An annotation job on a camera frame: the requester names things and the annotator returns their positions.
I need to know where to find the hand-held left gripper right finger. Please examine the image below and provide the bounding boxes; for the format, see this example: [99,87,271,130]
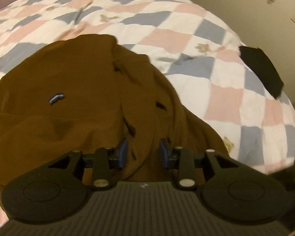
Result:
[159,138,239,190]

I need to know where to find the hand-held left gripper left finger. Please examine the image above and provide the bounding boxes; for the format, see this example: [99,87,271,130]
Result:
[48,139,128,190]

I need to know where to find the brown shirt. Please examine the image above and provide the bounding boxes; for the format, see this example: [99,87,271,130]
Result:
[0,34,225,187]

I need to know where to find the checkered pink blue bed sheet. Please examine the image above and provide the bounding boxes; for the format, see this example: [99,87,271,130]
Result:
[0,0,295,229]

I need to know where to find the black cloth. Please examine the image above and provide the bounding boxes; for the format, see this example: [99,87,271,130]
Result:
[239,45,285,99]

